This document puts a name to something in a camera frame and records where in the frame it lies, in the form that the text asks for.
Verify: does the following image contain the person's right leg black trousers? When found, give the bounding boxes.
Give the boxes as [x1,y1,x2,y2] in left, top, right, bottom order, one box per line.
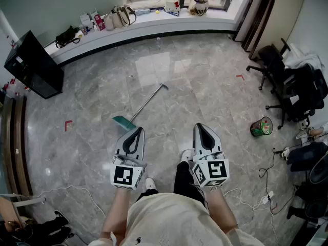
[173,160,206,208]

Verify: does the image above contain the cream handbag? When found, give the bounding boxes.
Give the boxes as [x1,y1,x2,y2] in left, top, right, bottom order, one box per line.
[103,8,119,31]

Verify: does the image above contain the white cat plush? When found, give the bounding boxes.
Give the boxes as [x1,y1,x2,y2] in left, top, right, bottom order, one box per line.
[163,0,181,13]

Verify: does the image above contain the person's right white shoe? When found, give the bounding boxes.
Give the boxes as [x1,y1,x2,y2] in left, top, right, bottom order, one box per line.
[180,149,193,163]

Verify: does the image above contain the beige handbag with brown straps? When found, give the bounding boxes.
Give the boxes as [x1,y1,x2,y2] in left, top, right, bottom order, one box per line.
[112,4,137,29]

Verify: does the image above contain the black bag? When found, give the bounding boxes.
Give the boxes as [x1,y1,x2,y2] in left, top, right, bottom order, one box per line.
[54,25,81,49]

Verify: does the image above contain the black floor cable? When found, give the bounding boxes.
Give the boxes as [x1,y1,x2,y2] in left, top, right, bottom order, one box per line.
[258,147,296,215]

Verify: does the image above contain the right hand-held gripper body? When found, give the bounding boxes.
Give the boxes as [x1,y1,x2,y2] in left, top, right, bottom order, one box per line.
[188,151,230,189]

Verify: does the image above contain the white cable with power strip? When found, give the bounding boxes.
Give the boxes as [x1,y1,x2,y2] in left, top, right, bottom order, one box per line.
[222,187,279,241]

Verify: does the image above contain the black office chair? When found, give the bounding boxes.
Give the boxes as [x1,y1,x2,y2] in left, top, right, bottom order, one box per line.
[264,62,328,131]
[245,37,292,91]

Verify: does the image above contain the brown wooden door frame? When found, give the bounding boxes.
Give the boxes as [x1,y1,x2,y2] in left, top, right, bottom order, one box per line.
[234,0,280,59]

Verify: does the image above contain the person's right forearm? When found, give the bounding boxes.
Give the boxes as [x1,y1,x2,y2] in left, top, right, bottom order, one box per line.
[204,185,238,236]

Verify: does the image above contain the white cloth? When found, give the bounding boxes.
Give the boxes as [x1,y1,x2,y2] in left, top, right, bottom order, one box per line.
[283,43,325,72]

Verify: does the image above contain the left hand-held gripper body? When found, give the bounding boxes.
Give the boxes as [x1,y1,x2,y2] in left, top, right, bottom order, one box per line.
[110,153,148,191]

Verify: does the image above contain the person's left forearm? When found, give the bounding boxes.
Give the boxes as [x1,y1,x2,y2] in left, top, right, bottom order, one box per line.
[100,187,132,240]

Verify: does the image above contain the person's left leg black trousers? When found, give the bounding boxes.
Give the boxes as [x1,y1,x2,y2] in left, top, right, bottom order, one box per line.
[135,188,160,202]

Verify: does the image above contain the black sneaker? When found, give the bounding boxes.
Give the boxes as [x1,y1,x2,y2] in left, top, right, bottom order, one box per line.
[53,210,71,226]

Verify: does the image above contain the person's left white shoe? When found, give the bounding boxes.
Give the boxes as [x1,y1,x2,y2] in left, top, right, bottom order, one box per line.
[145,177,157,191]

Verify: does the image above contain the teal dustpan with metal handle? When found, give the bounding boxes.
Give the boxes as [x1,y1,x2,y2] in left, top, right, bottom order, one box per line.
[112,83,170,132]

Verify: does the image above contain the black mesh waste basket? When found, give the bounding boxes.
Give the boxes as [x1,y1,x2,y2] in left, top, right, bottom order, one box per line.
[250,116,274,138]

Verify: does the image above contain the pink and white paper bag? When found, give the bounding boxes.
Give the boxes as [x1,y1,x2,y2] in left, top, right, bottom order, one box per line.
[93,13,106,31]

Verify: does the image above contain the person's cream shirt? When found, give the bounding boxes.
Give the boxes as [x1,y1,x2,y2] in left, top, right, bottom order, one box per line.
[88,192,265,246]

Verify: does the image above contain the person's leg black trousers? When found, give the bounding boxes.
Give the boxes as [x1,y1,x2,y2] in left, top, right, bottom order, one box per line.
[173,160,206,208]
[135,188,160,202]

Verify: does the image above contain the beige door panel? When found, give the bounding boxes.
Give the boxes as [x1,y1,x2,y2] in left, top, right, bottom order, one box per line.
[250,0,306,62]

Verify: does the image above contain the person's white shoe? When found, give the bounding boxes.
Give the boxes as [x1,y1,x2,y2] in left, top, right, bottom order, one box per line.
[180,149,193,163]
[145,177,157,191]

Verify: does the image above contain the black cabinet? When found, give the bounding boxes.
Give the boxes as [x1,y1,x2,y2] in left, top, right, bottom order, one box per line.
[3,30,65,100]

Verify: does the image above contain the curved wooden frame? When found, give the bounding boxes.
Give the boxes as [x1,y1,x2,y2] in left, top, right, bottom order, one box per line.
[2,95,33,197]

